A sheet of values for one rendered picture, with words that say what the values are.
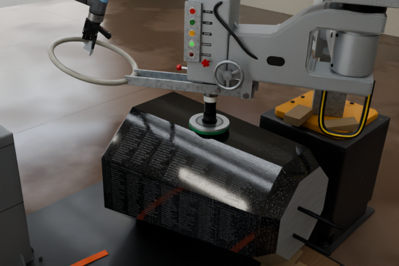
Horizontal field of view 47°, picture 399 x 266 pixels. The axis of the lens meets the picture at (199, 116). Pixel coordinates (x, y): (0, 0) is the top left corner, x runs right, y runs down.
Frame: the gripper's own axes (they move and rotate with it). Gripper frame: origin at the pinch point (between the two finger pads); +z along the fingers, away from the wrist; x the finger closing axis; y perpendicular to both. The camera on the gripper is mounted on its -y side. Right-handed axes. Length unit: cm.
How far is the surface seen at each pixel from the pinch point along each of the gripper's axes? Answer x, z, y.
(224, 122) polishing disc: 61, -5, -68
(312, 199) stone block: 101, 6, -111
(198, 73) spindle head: 62, -30, -44
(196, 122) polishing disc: 60, -1, -54
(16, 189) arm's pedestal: 57, 61, 27
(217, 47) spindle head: 64, -47, -48
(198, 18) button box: 59, -56, -36
